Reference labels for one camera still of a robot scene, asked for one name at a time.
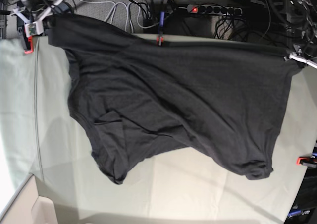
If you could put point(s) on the red black clamp left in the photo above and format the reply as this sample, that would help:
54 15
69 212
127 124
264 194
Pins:
28 43

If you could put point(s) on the black power strip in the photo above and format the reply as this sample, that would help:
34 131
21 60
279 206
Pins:
215 10

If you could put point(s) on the red black clamp middle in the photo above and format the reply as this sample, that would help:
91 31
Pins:
160 38

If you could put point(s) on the dark grey t-shirt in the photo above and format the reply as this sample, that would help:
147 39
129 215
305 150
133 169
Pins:
135 99

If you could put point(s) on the red black clamp right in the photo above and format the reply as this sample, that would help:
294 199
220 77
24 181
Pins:
309 161

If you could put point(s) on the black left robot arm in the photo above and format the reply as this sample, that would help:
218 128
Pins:
303 20

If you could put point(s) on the red black clamp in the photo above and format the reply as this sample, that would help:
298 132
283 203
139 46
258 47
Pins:
309 161
28 43
160 38

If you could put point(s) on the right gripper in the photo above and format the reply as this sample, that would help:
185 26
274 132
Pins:
35 10

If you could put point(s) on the beige plastic bin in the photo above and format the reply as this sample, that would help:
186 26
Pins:
28 207

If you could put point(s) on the light green table cloth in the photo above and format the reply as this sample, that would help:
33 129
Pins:
38 138

